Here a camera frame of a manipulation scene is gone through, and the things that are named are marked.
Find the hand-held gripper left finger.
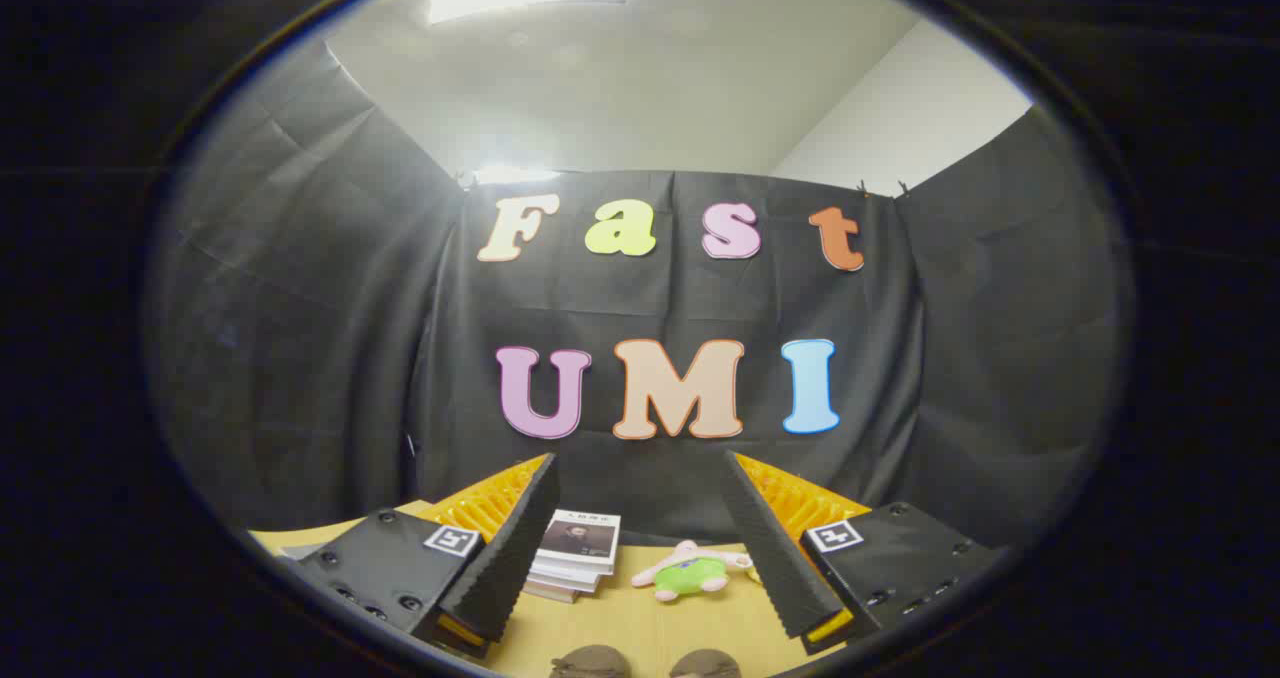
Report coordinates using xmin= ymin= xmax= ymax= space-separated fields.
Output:
xmin=285 ymin=451 xmax=561 ymax=659

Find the white portrait cover book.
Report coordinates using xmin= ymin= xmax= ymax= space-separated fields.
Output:
xmin=538 ymin=509 xmax=622 ymax=567

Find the plain white book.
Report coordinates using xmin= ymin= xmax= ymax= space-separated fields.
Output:
xmin=528 ymin=554 xmax=613 ymax=593

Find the green and pink plush toy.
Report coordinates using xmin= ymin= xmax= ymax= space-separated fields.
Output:
xmin=630 ymin=540 xmax=754 ymax=603

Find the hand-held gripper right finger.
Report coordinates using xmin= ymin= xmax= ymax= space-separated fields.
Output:
xmin=722 ymin=449 xmax=1007 ymax=656

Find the brown shoe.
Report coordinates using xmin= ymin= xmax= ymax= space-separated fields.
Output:
xmin=669 ymin=648 xmax=742 ymax=678
xmin=550 ymin=644 xmax=632 ymax=678

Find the black backdrop cloth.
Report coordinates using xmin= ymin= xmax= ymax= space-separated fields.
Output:
xmin=150 ymin=43 xmax=1136 ymax=559

